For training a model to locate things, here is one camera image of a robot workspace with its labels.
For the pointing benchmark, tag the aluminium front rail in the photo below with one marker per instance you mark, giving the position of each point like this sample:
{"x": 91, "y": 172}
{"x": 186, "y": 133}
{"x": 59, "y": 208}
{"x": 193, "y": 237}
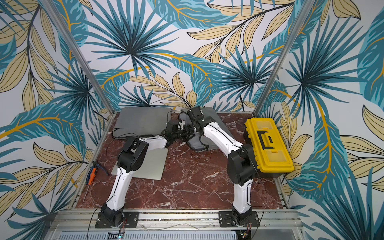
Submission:
{"x": 166, "y": 219}

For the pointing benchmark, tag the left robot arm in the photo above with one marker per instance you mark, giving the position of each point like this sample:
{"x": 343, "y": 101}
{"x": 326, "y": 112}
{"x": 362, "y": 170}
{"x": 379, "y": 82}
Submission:
{"x": 129, "y": 160}

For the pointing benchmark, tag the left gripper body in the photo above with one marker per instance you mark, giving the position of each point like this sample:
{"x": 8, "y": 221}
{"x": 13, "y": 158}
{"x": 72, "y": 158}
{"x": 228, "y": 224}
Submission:
{"x": 184, "y": 133}

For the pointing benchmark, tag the aluminium frame post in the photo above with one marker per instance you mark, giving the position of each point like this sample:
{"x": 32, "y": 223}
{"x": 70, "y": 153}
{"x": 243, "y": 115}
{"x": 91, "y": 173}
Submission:
{"x": 59, "y": 22}
{"x": 299, "y": 21}

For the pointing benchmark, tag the orange handled screwdriver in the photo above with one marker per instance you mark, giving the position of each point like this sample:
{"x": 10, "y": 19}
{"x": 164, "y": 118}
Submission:
{"x": 90, "y": 178}

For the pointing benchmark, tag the silver laptop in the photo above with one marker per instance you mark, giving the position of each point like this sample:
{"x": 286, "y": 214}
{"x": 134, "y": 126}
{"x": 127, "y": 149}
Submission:
{"x": 153, "y": 164}

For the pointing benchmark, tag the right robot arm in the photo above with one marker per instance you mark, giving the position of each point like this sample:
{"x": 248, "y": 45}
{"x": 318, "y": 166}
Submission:
{"x": 241, "y": 166}

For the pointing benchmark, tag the right aluminium frame post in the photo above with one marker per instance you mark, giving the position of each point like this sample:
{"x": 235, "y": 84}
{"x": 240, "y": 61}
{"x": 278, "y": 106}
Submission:
{"x": 299, "y": 21}

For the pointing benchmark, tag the grey laptop sleeve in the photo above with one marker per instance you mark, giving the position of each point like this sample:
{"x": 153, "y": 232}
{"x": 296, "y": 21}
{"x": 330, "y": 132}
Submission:
{"x": 215, "y": 135}

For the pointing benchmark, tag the yellow black toolbox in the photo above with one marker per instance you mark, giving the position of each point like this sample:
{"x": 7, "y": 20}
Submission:
{"x": 271, "y": 155}

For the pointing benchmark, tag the left aluminium frame post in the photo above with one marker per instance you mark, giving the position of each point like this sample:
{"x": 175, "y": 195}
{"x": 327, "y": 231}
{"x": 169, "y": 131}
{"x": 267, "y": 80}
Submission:
{"x": 59, "y": 22}

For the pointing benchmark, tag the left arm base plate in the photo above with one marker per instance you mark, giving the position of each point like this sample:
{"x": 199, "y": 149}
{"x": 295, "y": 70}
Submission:
{"x": 120, "y": 220}

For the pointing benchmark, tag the grey zippered laptop bag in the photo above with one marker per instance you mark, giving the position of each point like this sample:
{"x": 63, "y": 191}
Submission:
{"x": 141, "y": 121}

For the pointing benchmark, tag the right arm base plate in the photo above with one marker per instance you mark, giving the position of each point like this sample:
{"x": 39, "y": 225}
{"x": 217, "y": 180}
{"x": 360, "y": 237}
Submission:
{"x": 228, "y": 219}

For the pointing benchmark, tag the white ventilation grille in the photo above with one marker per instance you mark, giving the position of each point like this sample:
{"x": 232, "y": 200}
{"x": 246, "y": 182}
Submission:
{"x": 149, "y": 235}

